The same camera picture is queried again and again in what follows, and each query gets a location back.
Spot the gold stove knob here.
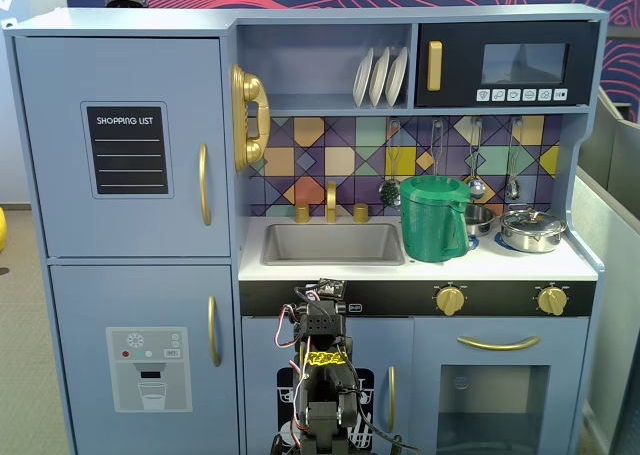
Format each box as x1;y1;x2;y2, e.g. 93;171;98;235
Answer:
532;283;569;319
433;283;469;319

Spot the metal ladle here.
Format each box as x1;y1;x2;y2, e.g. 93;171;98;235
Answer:
462;117;487;200

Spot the gold microwave handle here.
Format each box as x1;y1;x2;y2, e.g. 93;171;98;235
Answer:
426;40;444;92

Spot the grey sink basin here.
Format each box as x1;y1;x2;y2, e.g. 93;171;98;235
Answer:
259;222;406;268

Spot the grey cubicle partition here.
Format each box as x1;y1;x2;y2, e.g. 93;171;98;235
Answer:
574;94;640;455

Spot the gold oven handle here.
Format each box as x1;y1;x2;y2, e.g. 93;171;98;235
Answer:
456;335;541;351

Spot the fridge door with shopping list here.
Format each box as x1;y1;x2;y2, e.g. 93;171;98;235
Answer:
13;35;232;259

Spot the green plastic pitcher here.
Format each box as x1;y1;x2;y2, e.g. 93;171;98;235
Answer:
399;175;473;264

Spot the gold faucet spout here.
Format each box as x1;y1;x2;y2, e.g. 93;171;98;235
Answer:
325;180;339;224

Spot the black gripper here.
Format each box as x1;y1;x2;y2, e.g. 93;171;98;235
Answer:
293;297;349;350

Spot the long gold fridge handle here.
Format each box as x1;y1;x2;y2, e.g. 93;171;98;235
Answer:
198;142;213;227

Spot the short gold fridge handle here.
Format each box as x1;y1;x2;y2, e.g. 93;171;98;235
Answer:
207;294;222;368

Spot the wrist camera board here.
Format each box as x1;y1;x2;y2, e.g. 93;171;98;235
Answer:
304;277;348;301

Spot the white toy plate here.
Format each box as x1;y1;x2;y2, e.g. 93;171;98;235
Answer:
368;46;392;109
384;46;409;108
352;47;375;109

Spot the metal slotted spoon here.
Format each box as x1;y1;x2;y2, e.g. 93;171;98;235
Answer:
378;119;403;209

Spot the blue oven door with window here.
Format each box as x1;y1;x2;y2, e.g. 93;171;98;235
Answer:
412;317;591;455

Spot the blue wooden play kitchen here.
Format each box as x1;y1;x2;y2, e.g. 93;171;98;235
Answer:
2;3;611;455

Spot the silver open pan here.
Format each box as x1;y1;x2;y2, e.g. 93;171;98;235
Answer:
464;204;497;239

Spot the gold toy telephone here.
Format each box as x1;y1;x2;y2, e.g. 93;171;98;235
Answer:
229;63;272;172

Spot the black toy microwave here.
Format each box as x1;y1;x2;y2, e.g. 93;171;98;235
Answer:
416;20;600;109

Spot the silver pot with lid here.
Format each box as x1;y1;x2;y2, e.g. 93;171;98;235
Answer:
499;203;569;254

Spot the metal spatula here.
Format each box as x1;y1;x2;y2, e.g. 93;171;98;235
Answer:
430;118;446;177

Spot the fridge door with ice dispenser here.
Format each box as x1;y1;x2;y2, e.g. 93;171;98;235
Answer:
48;263;240;455

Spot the gold cabinet door handle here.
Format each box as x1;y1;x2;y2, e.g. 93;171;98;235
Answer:
386;365;397;434

